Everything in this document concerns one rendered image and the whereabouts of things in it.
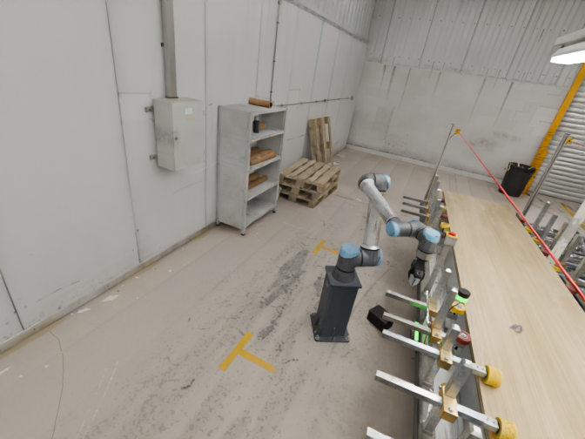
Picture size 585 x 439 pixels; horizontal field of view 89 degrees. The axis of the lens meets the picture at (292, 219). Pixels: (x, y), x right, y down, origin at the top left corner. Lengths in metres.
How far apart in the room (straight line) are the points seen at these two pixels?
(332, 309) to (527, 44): 8.06
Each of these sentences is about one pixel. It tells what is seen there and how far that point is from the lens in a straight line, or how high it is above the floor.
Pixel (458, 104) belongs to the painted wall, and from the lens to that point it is 9.24.
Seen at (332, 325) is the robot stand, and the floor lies 0.16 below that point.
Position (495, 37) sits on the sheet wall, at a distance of 9.36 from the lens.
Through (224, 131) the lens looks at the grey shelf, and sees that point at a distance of 3.65.
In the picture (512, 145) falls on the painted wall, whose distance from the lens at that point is 9.49.
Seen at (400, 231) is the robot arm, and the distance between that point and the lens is 1.82.
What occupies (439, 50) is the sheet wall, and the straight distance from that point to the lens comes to 9.27.
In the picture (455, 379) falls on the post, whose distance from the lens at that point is 1.45.
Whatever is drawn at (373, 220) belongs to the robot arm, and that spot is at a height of 1.10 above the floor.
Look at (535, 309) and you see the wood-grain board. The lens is 2.49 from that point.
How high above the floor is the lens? 2.06
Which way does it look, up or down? 27 degrees down
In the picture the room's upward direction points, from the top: 9 degrees clockwise
